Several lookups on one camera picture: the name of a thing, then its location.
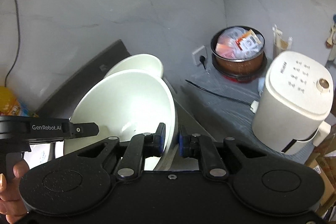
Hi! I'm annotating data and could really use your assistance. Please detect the large cream bowl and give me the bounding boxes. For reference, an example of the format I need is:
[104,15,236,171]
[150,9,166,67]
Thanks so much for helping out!
[63,69,178,170]

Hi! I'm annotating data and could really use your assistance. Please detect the small cream bowl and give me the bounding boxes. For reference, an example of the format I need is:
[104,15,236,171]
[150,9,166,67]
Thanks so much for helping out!
[104,53,164,80]

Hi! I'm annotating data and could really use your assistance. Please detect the person's left hand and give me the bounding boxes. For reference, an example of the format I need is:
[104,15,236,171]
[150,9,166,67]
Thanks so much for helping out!
[1,160,30,223]

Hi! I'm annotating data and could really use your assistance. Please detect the orange juice bottle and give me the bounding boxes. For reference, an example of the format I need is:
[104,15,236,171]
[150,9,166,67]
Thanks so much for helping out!
[0,86,29,117]

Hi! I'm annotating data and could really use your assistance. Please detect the brown pot with packets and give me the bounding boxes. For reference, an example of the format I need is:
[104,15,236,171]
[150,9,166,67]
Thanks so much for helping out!
[210,26,267,83]

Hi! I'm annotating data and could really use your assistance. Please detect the white air fryer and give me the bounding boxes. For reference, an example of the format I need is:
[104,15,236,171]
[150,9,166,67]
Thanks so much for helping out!
[252,51,334,155]

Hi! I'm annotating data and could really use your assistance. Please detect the cardboard boxes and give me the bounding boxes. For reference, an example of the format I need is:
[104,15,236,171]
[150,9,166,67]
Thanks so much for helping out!
[305,125,335,217]

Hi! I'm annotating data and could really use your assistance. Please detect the air fryer black cord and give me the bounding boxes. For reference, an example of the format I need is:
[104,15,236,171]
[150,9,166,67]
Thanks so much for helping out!
[184,79,261,112]

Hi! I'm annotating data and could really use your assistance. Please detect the wall power socket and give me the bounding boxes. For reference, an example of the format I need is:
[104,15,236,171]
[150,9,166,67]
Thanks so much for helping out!
[192,46,207,67]

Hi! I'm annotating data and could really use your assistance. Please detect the black power cable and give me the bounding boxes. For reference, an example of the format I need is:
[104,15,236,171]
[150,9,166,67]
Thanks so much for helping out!
[2,0,21,88]

